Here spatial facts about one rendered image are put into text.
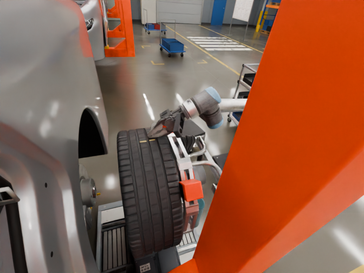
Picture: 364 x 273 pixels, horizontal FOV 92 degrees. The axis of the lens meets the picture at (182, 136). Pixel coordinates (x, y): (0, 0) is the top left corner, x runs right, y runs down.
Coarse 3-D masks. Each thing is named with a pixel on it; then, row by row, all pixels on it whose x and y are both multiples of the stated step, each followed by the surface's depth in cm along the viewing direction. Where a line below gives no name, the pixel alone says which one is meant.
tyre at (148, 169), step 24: (120, 144) 78; (144, 144) 80; (168, 144) 83; (120, 168) 71; (144, 168) 72; (168, 168) 75; (144, 192) 69; (168, 192) 72; (144, 216) 69; (168, 216) 72; (144, 240) 71; (168, 240) 77
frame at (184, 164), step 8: (168, 136) 94; (176, 152) 86; (184, 152) 86; (176, 160) 83; (184, 160) 82; (184, 168) 80; (184, 176) 80; (192, 176) 81; (184, 200) 79; (192, 200) 83; (184, 208) 80; (192, 208) 80; (184, 216) 83; (192, 216) 85; (184, 224) 86; (192, 224) 88; (184, 232) 92
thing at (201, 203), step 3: (201, 198) 110; (198, 201) 108; (201, 201) 108; (201, 204) 107; (204, 204) 108; (201, 207) 105; (201, 210) 107; (201, 213) 111; (198, 216) 110; (198, 219) 114; (198, 222) 118; (195, 225) 118
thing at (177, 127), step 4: (176, 116) 80; (180, 116) 79; (176, 120) 78; (180, 120) 79; (176, 124) 77; (180, 124) 78; (176, 128) 75; (180, 128) 76; (176, 132) 74; (180, 132) 76; (176, 136) 77; (180, 136) 76
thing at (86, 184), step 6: (84, 168) 102; (84, 174) 101; (84, 180) 93; (90, 180) 94; (84, 186) 89; (90, 186) 92; (84, 192) 88; (90, 192) 90; (84, 198) 88; (90, 198) 89; (84, 204) 89; (90, 204) 90; (90, 210) 102
